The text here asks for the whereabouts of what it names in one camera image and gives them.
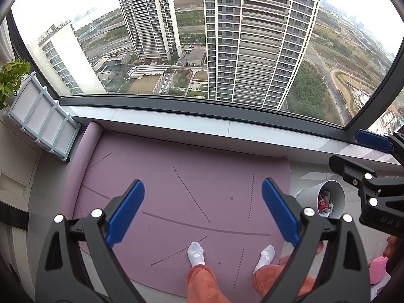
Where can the green potted plant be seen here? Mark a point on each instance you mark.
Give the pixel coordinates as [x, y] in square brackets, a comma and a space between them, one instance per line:
[12, 75]

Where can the purple yoga mat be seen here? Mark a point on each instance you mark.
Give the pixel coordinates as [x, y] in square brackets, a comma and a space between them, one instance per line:
[189, 170]

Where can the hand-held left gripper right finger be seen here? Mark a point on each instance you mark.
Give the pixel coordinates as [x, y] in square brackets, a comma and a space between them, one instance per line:
[279, 214]

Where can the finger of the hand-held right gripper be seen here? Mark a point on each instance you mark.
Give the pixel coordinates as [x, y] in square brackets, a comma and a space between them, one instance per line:
[363, 173]
[374, 140]

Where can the person's foot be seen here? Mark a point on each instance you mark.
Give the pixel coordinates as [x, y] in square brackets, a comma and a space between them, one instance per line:
[196, 254]
[265, 257]

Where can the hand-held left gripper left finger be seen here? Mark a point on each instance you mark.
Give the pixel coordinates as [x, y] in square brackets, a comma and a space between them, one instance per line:
[124, 214]

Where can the light blue drawer unit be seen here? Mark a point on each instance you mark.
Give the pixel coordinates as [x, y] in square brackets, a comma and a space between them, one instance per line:
[41, 116]

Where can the person's right hand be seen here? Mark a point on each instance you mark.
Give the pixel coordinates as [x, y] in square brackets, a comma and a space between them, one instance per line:
[391, 246]

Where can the white apartment building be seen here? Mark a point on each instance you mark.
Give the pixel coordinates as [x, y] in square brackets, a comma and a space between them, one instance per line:
[66, 63]

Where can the person's right foot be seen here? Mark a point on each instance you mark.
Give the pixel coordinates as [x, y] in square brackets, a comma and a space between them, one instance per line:
[265, 257]

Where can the pink slipper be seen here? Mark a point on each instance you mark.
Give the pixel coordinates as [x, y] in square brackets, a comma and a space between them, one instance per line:
[378, 270]

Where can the slim grey apartment tower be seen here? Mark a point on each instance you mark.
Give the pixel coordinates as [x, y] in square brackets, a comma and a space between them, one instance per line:
[148, 19]

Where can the person's left foot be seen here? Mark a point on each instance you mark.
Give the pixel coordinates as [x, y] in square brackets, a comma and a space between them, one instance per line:
[196, 254]

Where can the person's right leg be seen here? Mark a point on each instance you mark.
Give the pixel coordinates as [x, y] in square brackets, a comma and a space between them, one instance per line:
[274, 279]

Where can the wide dark apartment tower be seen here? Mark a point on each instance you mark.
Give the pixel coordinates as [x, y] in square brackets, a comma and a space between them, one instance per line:
[258, 44]

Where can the red drink can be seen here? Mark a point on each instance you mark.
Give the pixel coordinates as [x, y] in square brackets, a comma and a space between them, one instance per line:
[322, 203]

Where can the white round trash bin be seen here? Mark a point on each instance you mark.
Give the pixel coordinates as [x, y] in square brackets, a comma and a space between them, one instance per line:
[307, 197]

